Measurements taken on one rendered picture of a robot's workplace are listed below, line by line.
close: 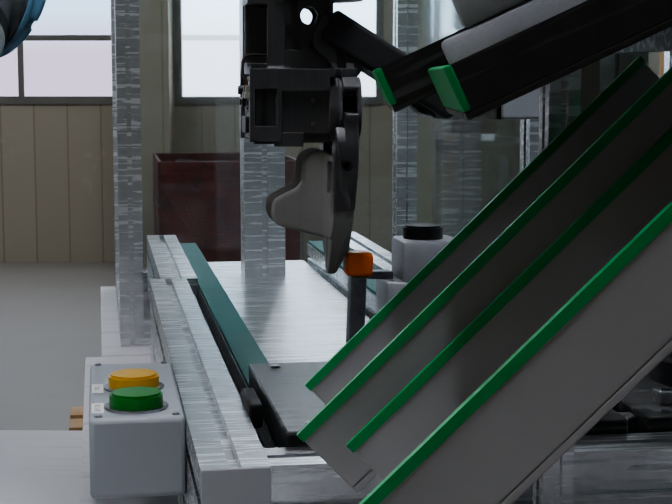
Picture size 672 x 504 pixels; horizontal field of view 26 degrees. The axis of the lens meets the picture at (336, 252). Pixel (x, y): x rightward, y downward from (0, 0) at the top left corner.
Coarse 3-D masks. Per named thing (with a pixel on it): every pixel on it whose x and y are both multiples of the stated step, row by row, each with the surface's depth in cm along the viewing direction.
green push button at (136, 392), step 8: (112, 392) 108; (120, 392) 108; (128, 392) 108; (136, 392) 108; (144, 392) 108; (152, 392) 108; (160, 392) 109; (112, 400) 108; (120, 400) 107; (128, 400) 107; (136, 400) 107; (144, 400) 107; (152, 400) 107; (160, 400) 108; (120, 408) 107; (128, 408) 107; (136, 408) 107; (144, 408) 107; (152, 408) 107
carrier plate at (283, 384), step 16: (256, 368) 118; (272, 368) 118; (288, 368) 118; (304, 368) 118; (256, 384) 115; (272, 384) 112; (288, 384) 112; (304, 384) 112; (272, 400) 107; (288, 400) 107; (304, 400) 107; (320, 400) 107; (272, 416) 104; (288, 416) 101; (304, 416) 101; (608, 416) 101; (272, 432) 104; (288, 432) 97; (592, 432) 101; (608, 432) 101; (624, 432) 101
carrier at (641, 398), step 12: (660, 372) 112; (648, 384) 112; (660, 384) 112; (636, 396) 108; (648, 396) 108; (612, 408) 108; (624, 408) 106; (636, 408) 104; (648, 408) 104; (660, 408) 104; (648, 420) 101; (660, 420) 101; (636, 432) 104; (648, 432) 101
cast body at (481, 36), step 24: (456, 0) 61; (480, 0) 61; (504, 0) 61; (528, 0) 61; (552, 0) 61; (576, 0) 61; (480, 24) 62; (504, 24) 61; (528, 24) 61; (456, 48) 62; (480, 48) 62
